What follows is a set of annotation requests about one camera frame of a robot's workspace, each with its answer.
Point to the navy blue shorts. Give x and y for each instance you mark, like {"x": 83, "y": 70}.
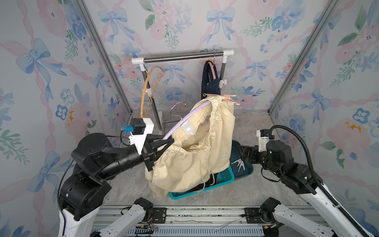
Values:
{"x": 208, "y": 85}

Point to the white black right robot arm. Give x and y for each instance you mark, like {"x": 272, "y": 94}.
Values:
{"x": 276, "y": 157}

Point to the teal perforated plastic basket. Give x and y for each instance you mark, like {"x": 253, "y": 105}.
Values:
{"x": 223, "y": 178}

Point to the orange clothes hanger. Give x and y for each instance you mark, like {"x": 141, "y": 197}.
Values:
{"x": 150, "y": 92}

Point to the beige shorts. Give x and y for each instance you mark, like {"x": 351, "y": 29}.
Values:
{"x": 194, "y": 156}

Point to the white clothespin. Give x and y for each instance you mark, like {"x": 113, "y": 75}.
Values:
{"x": 238, "y": 162}
{"x": 243, "y": 167}

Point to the pink clothespin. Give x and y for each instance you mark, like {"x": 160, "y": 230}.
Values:
{"x": 230, "y": 99}

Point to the lilac clothes hanger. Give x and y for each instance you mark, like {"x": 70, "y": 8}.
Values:
{"x": 184, "y": 119}

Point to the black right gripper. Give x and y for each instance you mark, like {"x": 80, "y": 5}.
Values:
{"x": 247, "y": 153}

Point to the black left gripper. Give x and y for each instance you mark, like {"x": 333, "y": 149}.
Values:
{"x": 149, "y": 154}

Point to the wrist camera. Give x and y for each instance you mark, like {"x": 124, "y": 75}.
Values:
{"x": 138, "y": 131}
{"x": 264, "y": 136}

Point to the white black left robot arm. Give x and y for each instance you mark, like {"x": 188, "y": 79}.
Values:
{"x": 82, "y": 194}

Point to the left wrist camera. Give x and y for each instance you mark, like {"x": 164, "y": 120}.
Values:
{"x": 138, "y": 131}

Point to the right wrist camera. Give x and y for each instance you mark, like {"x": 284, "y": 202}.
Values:
{"x": 264, "y": 136}

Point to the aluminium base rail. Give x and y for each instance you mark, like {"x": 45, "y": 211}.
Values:
{"x": 208, "y": 221}

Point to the silver aluminium corner post left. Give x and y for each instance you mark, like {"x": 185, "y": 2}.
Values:
{"x": 89, "y": 24}

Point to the black shorts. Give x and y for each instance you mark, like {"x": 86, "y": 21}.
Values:
{"x": 211, "y": 182}

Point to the pink clothes hanger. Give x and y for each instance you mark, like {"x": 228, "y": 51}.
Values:
{"x": 211, "y": 64}

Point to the dark teal plastic bin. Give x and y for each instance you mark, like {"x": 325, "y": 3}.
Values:
{"x": 235, "y": 154}

